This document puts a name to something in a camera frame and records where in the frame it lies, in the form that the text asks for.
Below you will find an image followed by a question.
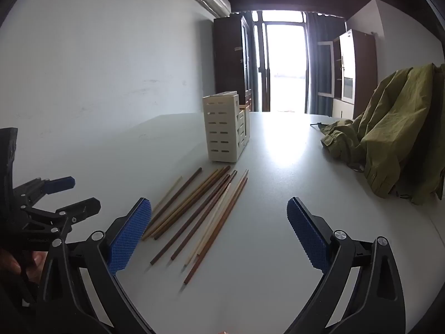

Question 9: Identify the brown and white cabinet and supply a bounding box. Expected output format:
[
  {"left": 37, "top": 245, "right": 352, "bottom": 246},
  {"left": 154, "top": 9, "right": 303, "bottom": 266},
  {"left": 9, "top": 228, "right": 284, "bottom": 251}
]
[{"left": 317, "top": 30, "right": 378, "bottom": 121}]

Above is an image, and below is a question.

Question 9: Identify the dark brown wardrobe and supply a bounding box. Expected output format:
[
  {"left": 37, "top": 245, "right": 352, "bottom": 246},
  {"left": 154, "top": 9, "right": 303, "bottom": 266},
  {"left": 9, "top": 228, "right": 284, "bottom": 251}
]
[{"left": 213, "top": 13, "right": 254, "bottom": 112}]

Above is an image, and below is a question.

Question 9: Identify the glass balcony door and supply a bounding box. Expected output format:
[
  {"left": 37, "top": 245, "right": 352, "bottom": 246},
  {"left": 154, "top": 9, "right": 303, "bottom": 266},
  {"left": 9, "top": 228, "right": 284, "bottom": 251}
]
[{"left": 253, "top": 10, "right": 306, "bottom": 113}]

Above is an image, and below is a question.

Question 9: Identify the person's left hand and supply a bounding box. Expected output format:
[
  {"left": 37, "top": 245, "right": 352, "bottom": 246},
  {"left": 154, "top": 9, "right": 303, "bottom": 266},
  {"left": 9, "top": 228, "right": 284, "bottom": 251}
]
[{"left": 0, "top": 249, "right": 47, "bottom": 285}]

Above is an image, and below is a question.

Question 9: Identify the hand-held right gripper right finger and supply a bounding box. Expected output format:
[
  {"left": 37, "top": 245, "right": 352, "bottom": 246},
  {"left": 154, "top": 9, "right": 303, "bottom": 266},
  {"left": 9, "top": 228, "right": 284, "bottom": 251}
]
[{"left": 286, "top": 197, "right": 407, "bottom": 334}]

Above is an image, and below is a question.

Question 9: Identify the cream slotted utensil holder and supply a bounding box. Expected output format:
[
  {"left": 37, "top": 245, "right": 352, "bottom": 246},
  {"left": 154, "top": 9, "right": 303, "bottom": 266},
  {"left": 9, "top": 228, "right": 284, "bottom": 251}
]
[{"left": 202, "top": 91, "right": 251, "bottom": 163}]

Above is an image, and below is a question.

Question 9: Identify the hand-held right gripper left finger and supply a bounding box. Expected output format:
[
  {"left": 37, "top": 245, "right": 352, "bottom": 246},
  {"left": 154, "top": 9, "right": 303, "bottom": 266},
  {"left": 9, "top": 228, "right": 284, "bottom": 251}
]
[{"left": 36, "top": 198, "right": 155, "bottom": 334}]

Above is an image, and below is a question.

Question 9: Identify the olive green jacket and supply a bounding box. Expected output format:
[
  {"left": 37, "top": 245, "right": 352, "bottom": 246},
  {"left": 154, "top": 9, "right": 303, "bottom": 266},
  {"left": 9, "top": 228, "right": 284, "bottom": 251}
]
[{"left": 310, "top": 63, "right": 445, "bottom": 205}]

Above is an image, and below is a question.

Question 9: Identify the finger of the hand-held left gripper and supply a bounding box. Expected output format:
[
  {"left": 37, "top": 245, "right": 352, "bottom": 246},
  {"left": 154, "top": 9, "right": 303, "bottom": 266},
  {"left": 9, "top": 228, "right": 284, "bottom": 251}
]
[
  {"left": 13, "top": 176, "right": 76, "bottom": 210},
  {"left": 31, "top": 197, "right": 102, "bottom": 238}
]

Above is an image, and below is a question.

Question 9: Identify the bunch of wooden chopsticks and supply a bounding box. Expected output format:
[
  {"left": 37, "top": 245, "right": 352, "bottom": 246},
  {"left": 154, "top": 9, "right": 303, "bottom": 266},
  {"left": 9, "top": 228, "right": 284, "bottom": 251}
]
[{"left": 141, "top": 166, "right": 249, "bottom": 285}]

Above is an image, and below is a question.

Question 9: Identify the grey curtain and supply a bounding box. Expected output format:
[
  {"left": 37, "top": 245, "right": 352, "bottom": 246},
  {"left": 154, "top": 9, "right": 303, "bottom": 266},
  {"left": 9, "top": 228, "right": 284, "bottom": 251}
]
[{"left": 305, "top": 12, "right": 346, "bottom": 115}]

